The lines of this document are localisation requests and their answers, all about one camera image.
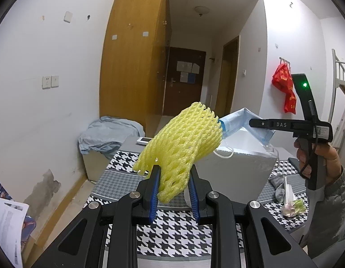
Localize light blue cloth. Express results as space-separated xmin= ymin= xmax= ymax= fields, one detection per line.
xmin=78 ymin=116 xmax=145 ymax=159

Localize grey sock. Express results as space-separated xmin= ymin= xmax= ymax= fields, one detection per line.
xmin=269 ymin=173 xmax=287 ymax=203

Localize wooden side door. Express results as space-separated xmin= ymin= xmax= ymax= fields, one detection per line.
xmin=214 ymin=35 xmax=240 ymax=118

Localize houndstooth patterned cloth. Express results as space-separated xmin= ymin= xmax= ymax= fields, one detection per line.
xmin=83 ymin=149 xmax=311 ymax=257

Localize metal bunk bed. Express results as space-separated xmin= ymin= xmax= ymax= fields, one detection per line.
xmin=329 ymin=49 xmax=345 ymax=151

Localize white foam box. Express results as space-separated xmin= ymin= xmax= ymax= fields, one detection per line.
xmin=184 ymin=128 xmax=278 ymax=208

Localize printed paper sheets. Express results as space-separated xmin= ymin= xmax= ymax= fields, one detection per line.
xmin=0 ymin=197 xmax=30 ymax=268

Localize dark brown door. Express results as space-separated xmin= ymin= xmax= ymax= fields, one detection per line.
xmin=163 ymin=47 xmax=206 ymax=116

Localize person's right hand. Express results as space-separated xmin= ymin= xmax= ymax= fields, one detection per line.
xmin=294 ymin=140 xmax=343 ymax=180

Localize wooden wardrobe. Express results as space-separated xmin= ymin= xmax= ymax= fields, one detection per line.
xmin=99 ymin=0 xmax=172 ymax=134

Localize white paper sleeve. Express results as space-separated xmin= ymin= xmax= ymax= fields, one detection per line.
xmin=284 ymin=176 xmax=296 ymax=204

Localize yellow foam fruit net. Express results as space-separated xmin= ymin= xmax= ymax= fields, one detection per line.
xmin=133 ymin=102 xmax=224 ymax=204

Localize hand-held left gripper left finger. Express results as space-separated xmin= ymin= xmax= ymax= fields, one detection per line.
xmin=31 ymin=165 xmax=162 ymax=268

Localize person's right forearm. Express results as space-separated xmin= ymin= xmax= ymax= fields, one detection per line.
xmin=301 ymin=167 xmax=345 ymax=259

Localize green plastic tissue packet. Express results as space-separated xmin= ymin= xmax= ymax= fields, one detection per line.
xmin=281 ymin=198 xmax=305 ymax=218

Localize black phone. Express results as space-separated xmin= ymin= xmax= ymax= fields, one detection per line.
xmin=288 ymin=158 xmax=305 ymax=174

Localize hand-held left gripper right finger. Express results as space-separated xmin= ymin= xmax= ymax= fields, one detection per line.
xmin=189 ymin=164 xmax=318 ymax=268

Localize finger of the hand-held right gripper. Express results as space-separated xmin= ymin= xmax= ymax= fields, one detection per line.
xmin=249 ymin=119 xmax=297 ymax=131

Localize blue face mask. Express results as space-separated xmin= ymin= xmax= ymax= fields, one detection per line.
xmin=213 ymin=108 xmax=280 ymax=162

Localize red plastic bag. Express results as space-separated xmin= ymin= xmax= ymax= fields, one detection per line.
xmin=271 ymin=63 xmax=297 ymax=114

